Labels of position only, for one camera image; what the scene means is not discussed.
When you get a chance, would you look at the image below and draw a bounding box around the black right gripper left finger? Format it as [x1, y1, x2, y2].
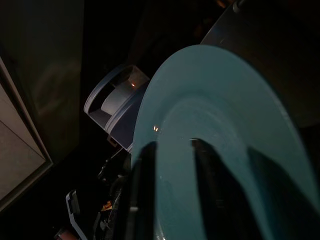
[124, 139, 163, 240]

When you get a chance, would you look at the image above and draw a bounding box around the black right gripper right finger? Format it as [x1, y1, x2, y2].
[189, 137, 253, 240]

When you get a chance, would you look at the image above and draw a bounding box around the teal round plate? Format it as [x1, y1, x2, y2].
[131, 44, 320, 240]

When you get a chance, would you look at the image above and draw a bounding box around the beige cabinet door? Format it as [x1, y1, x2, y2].
[0, 57, 55, 208]

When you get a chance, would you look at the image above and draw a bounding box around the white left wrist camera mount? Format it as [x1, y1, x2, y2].
[83, 64, 151, 154]

